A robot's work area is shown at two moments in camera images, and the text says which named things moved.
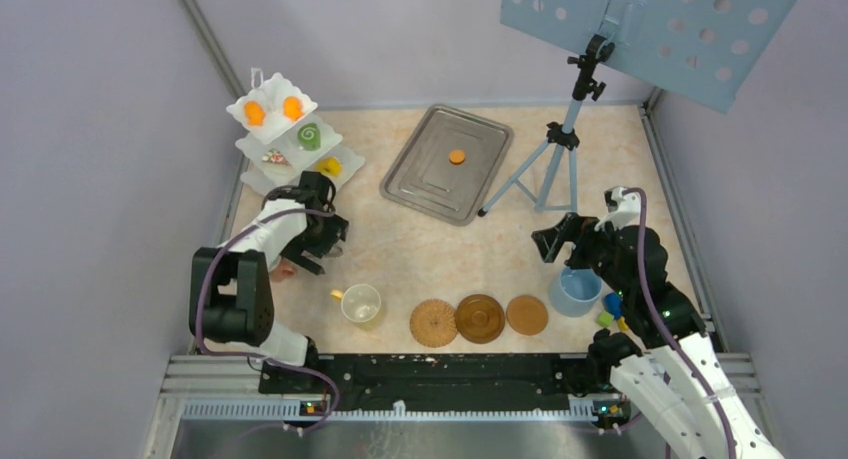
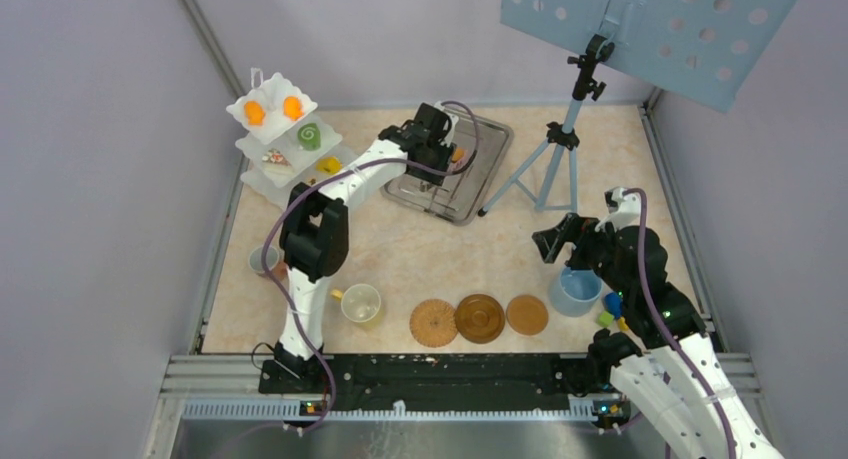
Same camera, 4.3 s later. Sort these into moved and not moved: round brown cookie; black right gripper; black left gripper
Moved: black left gripper
Not moved: round brown cookie; black right gripper
